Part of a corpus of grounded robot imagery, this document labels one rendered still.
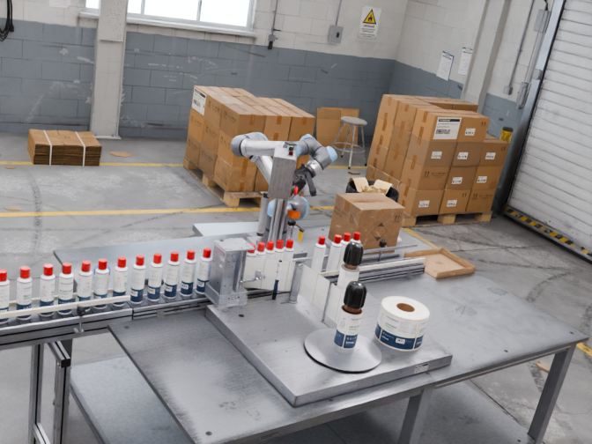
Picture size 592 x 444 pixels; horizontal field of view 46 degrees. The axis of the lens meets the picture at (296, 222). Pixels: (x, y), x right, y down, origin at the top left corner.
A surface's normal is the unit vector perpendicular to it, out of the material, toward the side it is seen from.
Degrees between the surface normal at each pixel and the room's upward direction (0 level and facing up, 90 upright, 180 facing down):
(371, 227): 90
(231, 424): 0
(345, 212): 90
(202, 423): 0
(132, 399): 0
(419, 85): 90
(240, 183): 92
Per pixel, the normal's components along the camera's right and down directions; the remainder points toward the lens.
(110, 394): 0.18, -0.92
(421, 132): -0.85, 0.07
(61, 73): 0.47, 0.39
